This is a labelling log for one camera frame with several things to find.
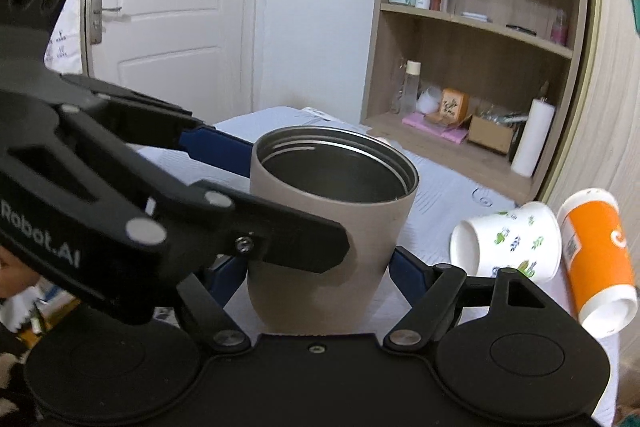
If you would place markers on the orange illustrated box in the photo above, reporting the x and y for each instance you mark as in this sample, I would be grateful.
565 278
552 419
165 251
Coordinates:
453 106

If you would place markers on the beige steel tumbler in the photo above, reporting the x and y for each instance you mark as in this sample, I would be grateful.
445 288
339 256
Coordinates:
346 198

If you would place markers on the white patterned tablecloth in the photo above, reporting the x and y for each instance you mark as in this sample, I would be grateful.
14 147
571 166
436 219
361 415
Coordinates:
444 198

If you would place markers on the wooden bookshelf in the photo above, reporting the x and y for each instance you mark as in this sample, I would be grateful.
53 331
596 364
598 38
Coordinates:
499 53

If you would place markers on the pink bottle on shelf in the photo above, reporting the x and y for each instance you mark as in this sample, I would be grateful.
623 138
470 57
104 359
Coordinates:
559 29

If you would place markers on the clear bottle cream cap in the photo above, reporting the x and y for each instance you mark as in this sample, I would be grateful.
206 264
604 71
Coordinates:
410 88

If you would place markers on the white floral paper cup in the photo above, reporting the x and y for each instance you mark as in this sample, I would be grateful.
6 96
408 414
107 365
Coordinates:
527 238

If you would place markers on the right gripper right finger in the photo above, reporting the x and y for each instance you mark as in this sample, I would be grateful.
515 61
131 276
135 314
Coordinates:
437 295

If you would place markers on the paper towel roll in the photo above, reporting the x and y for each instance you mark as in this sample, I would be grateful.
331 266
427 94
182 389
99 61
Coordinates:
534 136

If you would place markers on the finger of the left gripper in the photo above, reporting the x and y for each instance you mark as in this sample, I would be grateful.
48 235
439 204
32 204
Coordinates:
259 230
218 149

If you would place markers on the orange white cup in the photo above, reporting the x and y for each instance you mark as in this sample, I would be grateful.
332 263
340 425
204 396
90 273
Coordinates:
598 265

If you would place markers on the wooden wardrobe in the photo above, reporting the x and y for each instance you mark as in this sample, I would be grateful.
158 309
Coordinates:
600 146

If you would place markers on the cardboard box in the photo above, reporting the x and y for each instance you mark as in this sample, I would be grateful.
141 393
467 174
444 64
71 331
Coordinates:
491 135

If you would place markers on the metal door handle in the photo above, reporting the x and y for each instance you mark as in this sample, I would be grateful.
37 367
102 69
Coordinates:
97 11

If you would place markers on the white cup on shelf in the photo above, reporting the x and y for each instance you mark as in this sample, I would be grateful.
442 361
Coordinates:
429 100

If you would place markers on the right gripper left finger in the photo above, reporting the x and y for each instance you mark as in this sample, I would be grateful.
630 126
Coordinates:
200 305

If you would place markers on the pink flat box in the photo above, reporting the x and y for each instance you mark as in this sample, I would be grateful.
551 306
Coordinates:
418 121

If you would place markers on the white door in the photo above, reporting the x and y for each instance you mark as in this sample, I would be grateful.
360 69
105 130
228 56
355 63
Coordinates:
193 53

